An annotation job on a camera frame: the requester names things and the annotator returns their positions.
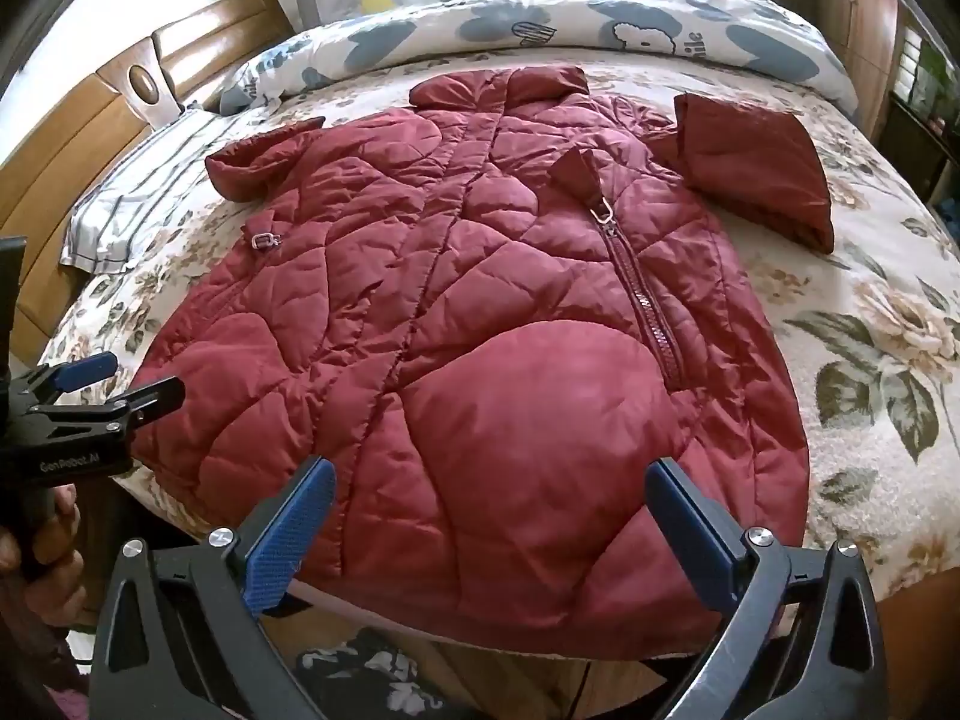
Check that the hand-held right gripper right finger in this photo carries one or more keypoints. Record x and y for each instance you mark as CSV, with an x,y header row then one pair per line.
x,y
690,525

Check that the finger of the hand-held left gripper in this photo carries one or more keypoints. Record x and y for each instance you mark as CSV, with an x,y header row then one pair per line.
x,y
88,370
146,399

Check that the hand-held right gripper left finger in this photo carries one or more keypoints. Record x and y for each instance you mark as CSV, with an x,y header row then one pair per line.
x,y
291,532

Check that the red quilted jacket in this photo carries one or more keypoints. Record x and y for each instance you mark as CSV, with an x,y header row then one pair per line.
x,y
465,330

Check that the person's left hand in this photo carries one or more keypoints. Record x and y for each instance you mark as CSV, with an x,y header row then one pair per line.
x,y
56,540

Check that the dark floral cloth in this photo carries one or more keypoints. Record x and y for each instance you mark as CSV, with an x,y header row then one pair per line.
x,y
360,671

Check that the striped pillow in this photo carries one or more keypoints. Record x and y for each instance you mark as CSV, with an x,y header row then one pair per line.
x,y
142,187

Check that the wooden headboard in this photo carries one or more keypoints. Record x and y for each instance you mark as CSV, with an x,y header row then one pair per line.
x,y
67,127

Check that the floral bed sheet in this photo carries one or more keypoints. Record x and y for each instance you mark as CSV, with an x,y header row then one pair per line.
x,y
862,315

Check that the dark shelf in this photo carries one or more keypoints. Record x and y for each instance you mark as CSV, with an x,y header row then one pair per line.
x,y
922,127

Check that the blue and white printed quilt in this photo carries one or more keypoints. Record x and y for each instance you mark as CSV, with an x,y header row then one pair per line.
x,y
480,22

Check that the wooden cabinet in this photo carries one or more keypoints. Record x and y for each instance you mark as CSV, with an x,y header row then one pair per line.
x,y
855,22

